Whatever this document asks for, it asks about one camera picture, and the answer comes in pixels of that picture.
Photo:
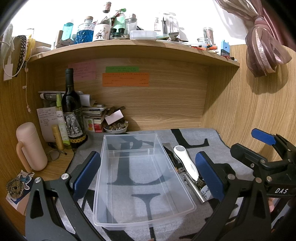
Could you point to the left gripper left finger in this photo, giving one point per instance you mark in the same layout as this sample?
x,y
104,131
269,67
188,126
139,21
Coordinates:
x,y
43,221

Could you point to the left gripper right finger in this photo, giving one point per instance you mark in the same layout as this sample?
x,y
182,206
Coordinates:
x,y
253,222

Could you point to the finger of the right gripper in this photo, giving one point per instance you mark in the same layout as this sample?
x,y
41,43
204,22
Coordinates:
x,y
284,148
248,157

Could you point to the clear plastic storage bin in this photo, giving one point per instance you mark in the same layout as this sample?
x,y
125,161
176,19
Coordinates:
x,y
137,184

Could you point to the white handheld massager device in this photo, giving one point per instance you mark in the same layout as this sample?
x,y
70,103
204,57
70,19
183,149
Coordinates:
x,y
181,154

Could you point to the eyeglasses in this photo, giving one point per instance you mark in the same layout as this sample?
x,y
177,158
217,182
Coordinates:
x,y
54,154

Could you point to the cartoon sticker card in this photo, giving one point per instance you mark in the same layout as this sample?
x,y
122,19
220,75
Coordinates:
x,y
18,191

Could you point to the grey mat with black letters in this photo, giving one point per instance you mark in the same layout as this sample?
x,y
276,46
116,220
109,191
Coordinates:
x,y
194,140

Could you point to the yellow lip balm tube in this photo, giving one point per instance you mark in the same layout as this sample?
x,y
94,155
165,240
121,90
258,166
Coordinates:
x,y
57,137

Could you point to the green spray bottle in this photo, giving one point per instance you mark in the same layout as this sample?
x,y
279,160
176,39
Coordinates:
x,y
61,121

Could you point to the white handwritten note paper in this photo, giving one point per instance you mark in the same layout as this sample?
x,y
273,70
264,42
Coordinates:
x,y
47,117

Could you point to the stack of books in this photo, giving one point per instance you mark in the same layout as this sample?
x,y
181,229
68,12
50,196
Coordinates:
x,y
94,117

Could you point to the dark wine bottle elephant label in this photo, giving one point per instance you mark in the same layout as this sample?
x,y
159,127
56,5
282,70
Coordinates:
x,y
72,112

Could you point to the white bowl of stones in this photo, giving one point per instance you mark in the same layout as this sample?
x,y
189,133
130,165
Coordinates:
x,y
117,128

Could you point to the small white card box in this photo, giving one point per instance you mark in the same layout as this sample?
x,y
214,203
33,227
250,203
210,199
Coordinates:
x,y
117,115

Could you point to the pink tied curtain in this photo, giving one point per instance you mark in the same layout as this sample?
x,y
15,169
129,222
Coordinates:
x,y
264,50

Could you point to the blue plastic box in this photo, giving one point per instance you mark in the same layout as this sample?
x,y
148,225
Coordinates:
x,y
225,48

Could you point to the pink sticky note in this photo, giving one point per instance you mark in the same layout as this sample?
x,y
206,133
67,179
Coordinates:
x,y
84,71

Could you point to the green sticky note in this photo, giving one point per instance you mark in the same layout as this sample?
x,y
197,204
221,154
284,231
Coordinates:
x,y
121,69

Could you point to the orange sticky note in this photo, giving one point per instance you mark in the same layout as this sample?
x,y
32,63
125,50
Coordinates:
x,y
134,79

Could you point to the wooden shelf board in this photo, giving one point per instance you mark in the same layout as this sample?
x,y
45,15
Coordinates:
x,y
132,49

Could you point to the blue glass bottle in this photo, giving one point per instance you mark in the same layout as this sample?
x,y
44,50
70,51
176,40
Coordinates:
x,y
85,31

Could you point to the white ceramic cup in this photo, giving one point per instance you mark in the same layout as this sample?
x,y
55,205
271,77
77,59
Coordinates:
x,y
101,32

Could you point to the teal plastic cup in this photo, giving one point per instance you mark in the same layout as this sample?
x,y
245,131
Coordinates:
x,y
67,31

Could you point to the clear plastic lidded box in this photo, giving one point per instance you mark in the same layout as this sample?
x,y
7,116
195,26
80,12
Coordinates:
x,y
143,35

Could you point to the white charger with cable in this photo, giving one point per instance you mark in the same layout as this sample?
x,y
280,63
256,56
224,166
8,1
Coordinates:
x,y
9,66

